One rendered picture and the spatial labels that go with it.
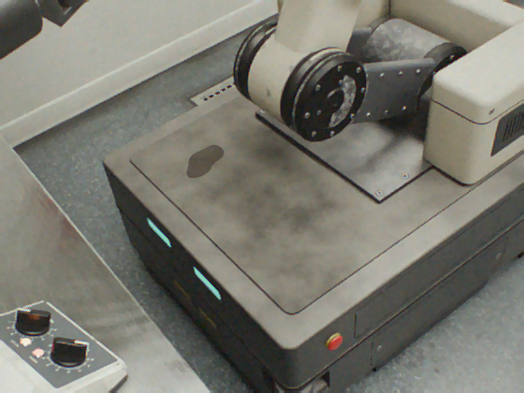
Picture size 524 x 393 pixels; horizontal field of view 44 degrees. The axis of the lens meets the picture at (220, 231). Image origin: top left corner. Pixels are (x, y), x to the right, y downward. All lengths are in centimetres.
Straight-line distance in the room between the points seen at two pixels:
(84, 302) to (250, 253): 56
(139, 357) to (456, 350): 100
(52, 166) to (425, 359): 127
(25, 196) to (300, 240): 57
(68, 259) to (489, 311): 110
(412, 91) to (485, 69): 16
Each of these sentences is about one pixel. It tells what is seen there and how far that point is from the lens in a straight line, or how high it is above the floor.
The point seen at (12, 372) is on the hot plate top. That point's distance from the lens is 58.
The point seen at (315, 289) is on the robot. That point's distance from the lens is 116.
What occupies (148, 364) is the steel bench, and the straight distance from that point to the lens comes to 65.
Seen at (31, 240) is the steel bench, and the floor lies 75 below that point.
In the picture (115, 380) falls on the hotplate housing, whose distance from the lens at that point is 63.
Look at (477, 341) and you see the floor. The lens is 157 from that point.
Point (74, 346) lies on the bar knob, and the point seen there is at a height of 81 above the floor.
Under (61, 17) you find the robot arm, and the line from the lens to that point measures 49.
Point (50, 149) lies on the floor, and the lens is 220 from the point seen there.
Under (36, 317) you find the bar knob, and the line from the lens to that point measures 65.
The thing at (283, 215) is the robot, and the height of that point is 36.
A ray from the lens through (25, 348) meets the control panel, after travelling 63.
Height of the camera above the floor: 129
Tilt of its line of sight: 47 degrees down
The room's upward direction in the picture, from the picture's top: 11 degrees counter-clockwise
